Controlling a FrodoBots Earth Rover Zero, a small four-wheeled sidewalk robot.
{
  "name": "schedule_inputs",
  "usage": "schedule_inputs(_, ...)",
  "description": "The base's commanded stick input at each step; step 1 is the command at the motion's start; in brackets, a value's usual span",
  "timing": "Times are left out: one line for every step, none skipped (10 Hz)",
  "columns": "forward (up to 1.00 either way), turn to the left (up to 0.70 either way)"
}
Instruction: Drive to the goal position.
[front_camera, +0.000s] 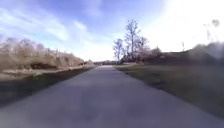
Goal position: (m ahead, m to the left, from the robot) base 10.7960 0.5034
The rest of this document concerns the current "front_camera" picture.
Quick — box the group of bare trees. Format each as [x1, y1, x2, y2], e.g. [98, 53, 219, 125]
[112, 19, 163, 64]

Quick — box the grey asphalt path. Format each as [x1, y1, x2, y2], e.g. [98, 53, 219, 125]
[0, 64, 224, 128]

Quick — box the grass field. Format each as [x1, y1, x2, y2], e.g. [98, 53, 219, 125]
[113, 63, 224, 120]

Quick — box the dark hedge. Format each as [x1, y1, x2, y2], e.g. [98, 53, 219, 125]
[120, 41, 224, 66]

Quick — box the row of bare bushes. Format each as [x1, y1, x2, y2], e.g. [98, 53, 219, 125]
[0, 36, 95, 71]

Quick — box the grass verge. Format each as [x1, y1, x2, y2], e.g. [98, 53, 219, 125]
[0, 64, 98, 108]

